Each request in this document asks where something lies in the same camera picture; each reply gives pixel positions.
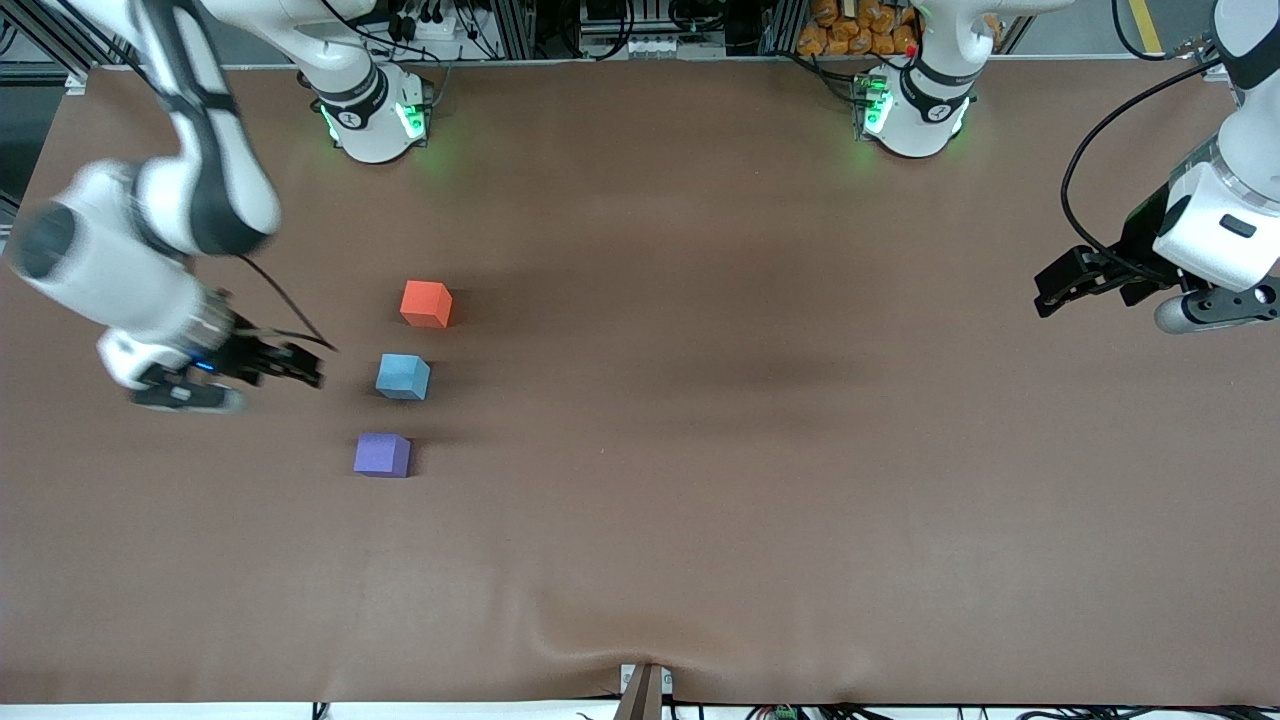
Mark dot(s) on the white power strip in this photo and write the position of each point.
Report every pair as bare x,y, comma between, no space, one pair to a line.
430,28

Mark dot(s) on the blue cube block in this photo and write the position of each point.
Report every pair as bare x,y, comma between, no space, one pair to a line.
400,375

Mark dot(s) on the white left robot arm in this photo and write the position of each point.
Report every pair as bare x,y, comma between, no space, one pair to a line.
1200,250

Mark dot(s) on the purple cube block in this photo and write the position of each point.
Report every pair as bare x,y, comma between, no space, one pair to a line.
380,455

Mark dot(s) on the brown table mat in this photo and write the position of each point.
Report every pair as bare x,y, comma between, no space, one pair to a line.
700,450

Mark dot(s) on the green terminal connector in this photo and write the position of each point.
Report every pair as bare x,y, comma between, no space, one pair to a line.
785,713

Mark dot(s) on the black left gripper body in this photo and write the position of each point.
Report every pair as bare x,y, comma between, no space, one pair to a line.
1137,243

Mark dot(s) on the orange cube block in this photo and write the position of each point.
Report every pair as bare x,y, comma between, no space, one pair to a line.
423,302

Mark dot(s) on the white terminal block row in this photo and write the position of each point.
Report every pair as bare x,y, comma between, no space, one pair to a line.
660,46

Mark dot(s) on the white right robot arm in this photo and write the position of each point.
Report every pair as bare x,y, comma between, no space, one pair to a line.
130,270

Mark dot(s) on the orange snack bag pile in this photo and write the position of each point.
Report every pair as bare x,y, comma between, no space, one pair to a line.
840,30

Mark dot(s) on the brown camera mount post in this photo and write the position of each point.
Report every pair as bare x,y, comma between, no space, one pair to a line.
645,695

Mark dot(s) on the aluminium frame strut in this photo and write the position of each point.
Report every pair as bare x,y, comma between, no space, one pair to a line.
50,40

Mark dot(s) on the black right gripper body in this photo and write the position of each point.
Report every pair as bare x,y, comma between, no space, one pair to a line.
243,352

